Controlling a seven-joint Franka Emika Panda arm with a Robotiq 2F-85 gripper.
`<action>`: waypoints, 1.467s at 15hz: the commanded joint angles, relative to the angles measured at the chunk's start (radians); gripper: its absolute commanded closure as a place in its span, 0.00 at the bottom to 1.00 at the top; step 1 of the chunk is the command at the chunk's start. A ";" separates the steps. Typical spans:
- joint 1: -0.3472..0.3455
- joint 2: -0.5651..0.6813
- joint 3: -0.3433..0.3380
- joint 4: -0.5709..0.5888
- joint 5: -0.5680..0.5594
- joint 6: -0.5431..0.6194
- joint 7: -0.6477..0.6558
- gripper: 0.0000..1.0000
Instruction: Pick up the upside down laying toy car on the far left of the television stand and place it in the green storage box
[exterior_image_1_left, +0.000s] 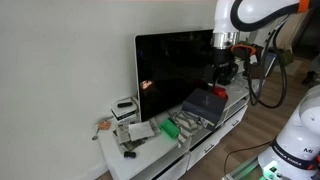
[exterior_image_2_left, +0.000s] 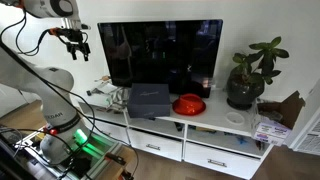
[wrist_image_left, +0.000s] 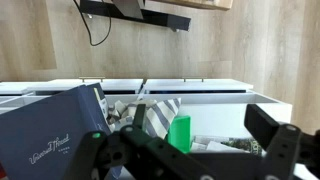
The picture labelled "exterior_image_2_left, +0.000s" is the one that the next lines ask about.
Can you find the red bowl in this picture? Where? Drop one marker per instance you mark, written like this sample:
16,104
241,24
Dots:
188,105

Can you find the black pot saucer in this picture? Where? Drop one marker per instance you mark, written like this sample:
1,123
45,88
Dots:
240,107

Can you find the robot base platform green light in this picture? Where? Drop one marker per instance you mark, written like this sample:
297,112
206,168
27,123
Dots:
100,146

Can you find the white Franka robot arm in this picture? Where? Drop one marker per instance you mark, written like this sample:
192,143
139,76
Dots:
55,86

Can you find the white television stand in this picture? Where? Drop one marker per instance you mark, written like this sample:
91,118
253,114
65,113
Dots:
215,108

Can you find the brown cardboard box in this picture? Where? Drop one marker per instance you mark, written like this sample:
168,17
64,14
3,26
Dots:
290,110

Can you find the small white dish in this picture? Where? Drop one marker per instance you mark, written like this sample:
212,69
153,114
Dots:
235,118

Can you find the black flat screen television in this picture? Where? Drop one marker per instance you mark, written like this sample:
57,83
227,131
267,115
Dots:
160,53

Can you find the green leafy plant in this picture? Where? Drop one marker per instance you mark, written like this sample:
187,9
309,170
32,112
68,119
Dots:
266,56

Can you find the wide white drawer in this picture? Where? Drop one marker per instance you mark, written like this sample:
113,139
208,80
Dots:
220,161

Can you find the medium white drawer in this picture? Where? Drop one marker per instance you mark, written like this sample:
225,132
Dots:
156,145

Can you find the dark blue box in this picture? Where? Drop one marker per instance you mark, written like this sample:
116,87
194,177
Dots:
148,100

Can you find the purple and white carton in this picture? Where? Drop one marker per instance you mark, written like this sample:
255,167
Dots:
270,132

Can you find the white wall vent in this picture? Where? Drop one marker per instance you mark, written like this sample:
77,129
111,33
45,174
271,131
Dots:
308,138

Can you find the dark glossy plant pot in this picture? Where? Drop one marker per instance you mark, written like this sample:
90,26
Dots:
243,94

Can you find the black toy car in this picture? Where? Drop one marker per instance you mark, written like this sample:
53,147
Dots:
89,92

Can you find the small white drawer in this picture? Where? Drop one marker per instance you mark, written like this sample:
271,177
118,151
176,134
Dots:
110,130

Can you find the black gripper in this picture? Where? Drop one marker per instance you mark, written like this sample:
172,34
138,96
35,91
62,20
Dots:
75,36

